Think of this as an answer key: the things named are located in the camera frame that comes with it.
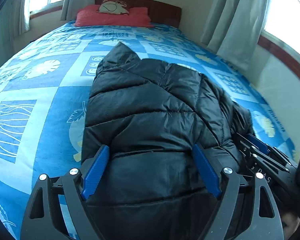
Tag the white left window curtain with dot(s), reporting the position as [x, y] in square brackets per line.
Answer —
[19, 17]

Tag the person right hand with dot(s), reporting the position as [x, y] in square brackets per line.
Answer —
[290, 224]

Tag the blue patterned bed cover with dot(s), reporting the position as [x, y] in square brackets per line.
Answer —
[44, 90]

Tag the red pillow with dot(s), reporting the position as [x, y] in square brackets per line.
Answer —
[90, 16]

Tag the white cartoon cushion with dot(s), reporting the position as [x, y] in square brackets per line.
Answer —
[116, 7]

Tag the black quilted puffer jacket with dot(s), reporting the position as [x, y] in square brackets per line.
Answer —
[150, 113]

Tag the dark wood headboard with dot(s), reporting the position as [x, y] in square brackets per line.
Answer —
[159, 12]

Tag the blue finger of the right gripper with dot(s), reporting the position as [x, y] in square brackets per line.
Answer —
[258, 143]

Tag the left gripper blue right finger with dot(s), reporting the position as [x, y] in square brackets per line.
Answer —
[245, 209]

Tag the grey side window curtain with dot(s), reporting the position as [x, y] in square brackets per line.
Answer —
[232, 29]

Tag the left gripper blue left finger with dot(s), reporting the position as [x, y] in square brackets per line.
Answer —
[43, 217]

